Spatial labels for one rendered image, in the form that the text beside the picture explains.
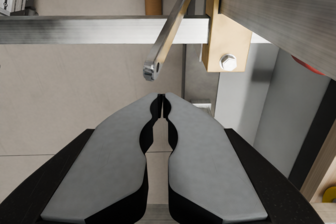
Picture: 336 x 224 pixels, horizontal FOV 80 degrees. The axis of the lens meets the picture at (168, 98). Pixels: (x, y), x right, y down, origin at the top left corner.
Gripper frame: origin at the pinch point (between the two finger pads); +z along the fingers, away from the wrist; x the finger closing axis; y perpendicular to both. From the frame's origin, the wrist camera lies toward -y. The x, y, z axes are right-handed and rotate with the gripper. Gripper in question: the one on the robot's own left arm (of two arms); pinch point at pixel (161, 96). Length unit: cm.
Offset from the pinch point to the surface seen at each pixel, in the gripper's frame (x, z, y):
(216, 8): 5.8, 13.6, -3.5
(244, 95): 21.5, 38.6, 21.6
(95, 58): -41, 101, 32
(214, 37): 5.9, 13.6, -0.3
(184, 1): 1.7, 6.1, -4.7
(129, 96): -25, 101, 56
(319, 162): 24.7, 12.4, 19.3
